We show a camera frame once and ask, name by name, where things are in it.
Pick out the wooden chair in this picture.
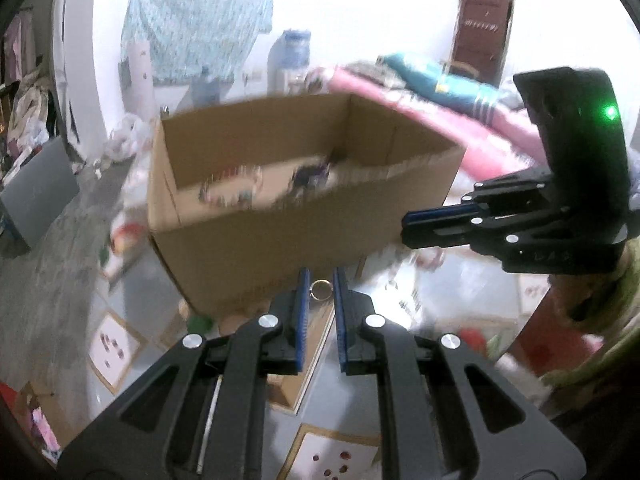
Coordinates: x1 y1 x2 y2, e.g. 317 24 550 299
442 60 481 83

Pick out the grey board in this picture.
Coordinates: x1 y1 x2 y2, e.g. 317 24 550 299
0 135 81 248

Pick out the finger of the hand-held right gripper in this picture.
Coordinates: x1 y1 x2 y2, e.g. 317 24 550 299
401 204 551 257
460 167 555 211

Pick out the black smartwatch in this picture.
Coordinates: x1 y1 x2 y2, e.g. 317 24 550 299
290 155 341 201

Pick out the blue blanket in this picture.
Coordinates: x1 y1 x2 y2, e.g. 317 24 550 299
385 52 506 121

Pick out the pink blanket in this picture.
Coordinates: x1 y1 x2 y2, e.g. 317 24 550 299
327 67 551 181

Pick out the teal wall cloth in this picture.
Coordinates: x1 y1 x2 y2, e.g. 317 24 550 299
120 0 275 86

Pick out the white plastic bag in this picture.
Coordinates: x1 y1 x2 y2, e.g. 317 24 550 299
107 114 151 158

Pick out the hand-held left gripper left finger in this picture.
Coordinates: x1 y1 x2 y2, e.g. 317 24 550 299
57 269 307 480

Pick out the brown cardboard box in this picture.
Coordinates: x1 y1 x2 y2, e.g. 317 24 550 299
147 92 466 313

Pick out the red card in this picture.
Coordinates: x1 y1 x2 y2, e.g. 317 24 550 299
515 290 601 376

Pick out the brown door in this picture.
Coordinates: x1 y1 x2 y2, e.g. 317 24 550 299
452 0 516 86

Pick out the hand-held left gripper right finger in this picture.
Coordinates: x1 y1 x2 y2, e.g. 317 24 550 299
334 267 586 480

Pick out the printed tablecloth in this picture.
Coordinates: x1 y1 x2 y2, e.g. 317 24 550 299
85 240 551 480

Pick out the multicoloured bead bracelet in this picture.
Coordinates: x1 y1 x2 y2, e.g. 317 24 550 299
200 165 263 208

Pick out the person's right forearm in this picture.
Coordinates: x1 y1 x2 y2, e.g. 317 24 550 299
545 250 640 396

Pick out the pile of clothes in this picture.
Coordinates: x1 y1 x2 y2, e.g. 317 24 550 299
0 75 56 161

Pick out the white cylinder appliance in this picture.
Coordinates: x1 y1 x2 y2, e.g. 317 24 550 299
125 40 151 121

